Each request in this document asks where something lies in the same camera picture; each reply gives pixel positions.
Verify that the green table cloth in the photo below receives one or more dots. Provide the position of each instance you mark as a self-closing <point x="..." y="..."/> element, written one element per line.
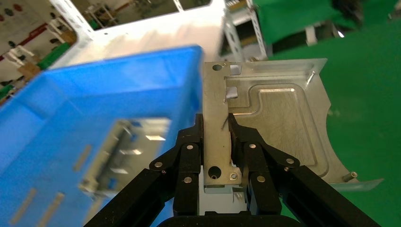
<point x="360" y="125"/>

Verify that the stamped metal bracket plate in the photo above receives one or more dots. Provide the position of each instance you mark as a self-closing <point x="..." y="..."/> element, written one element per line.
<point x="131" y="150"/>
<point x="282" y="119"/>

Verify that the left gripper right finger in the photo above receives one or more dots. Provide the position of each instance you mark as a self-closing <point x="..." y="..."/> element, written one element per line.
<point x="261" y="175"/>

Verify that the blue plastic bin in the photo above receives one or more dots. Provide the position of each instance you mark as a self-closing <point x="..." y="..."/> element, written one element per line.
<point x="94" y="87"/>

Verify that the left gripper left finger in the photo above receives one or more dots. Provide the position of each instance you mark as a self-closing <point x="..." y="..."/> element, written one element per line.
<point x="186" y="175"/>

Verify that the grey tape strip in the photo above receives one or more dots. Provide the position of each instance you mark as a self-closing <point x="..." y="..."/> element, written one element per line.
<point x="82" y="158"/>
<point x="50" y="210"/>
<point x="23" y="206"/>

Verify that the white perforated shelf strut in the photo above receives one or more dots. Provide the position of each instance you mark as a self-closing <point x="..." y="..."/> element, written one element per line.
<point x="242" y="34"/>

